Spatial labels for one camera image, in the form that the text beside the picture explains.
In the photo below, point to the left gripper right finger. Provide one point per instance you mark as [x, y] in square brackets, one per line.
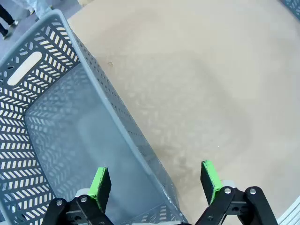
[211, 180]

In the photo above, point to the bystander in black trousers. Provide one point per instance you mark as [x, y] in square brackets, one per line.
[5, 16]

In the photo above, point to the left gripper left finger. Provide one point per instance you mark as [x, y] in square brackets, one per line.
[99, 187]

